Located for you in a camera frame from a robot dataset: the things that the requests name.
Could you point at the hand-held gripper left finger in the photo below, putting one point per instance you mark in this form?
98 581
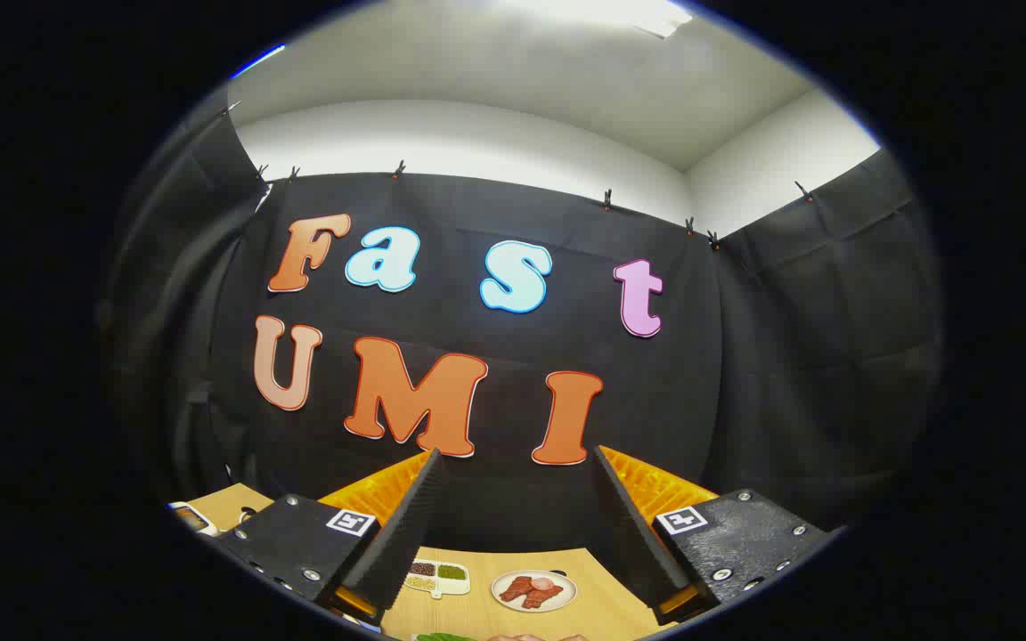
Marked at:
406 534

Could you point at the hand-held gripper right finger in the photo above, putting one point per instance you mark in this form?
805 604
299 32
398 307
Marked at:
629 534

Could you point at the green lettuce leaf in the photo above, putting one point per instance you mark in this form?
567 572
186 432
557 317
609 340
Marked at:
443 637

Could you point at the pile of dark red beans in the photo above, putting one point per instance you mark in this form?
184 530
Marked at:
423 568

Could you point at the pile of pale soybeans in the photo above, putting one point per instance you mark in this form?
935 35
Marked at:
419 583

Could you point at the pile of green beans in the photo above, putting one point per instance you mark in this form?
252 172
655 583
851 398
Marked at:
451 572

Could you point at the white divided tray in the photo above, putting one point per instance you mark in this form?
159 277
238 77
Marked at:
457 588

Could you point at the red meat strip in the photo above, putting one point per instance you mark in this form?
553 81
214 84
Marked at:
542 583

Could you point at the brown meat slice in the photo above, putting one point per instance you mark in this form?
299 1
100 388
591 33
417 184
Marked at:
516 588
544 597

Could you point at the round white plate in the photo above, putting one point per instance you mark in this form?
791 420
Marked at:
502 605

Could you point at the white toaster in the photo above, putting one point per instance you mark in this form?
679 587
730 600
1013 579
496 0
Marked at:
197 521

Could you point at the row of black cloth clips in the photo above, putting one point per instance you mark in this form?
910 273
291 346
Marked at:
607 200

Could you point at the ceiling light panel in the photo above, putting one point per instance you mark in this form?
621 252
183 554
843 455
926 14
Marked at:
629 13

